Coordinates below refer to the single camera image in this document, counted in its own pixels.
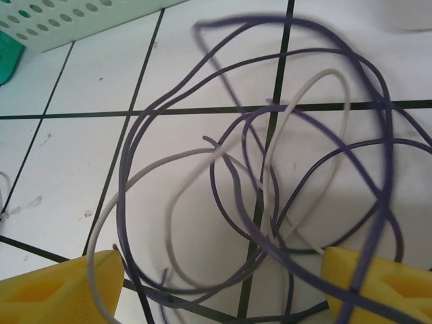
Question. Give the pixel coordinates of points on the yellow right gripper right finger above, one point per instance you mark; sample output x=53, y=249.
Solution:
x=398, y=290

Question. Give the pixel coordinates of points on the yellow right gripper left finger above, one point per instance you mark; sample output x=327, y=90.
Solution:
x=50, y=290

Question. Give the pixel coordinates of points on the teal perforated basket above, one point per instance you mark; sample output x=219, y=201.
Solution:
x=8, y=57

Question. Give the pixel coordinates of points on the pale green perforated basket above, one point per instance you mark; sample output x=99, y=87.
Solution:
x=67, y=23

